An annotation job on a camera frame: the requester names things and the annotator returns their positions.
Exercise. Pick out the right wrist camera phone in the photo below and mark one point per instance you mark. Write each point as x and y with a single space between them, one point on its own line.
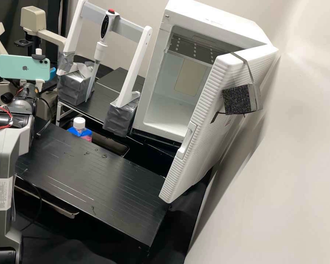
22 67

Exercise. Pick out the incubator door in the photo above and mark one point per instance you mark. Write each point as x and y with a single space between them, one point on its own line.
209 123

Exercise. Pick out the white-capped bottle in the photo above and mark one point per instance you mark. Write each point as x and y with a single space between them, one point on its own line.
79 129

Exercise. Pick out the cream microscope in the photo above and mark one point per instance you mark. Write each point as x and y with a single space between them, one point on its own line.
33 18

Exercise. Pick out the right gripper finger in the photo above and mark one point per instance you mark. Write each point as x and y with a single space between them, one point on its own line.
53 73

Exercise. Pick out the white incubator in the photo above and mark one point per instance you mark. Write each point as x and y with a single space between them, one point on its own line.
222 24

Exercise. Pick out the pipette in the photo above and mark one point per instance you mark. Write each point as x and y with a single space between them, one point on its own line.
106 24

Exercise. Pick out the white pipette stand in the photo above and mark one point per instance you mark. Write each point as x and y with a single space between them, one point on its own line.
132 68

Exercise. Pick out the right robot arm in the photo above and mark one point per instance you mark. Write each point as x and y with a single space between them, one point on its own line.
5 143

